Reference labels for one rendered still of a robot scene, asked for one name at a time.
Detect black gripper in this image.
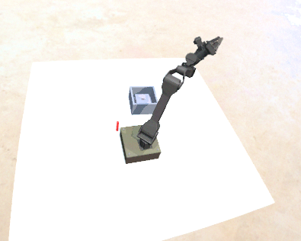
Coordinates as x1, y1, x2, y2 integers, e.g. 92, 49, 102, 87
195, 37, 223, 60

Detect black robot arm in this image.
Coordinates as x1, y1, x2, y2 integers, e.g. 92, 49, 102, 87
137, 37, 205, 151

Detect white square plate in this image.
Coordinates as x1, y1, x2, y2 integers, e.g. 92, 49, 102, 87
134, 94, 151, 103

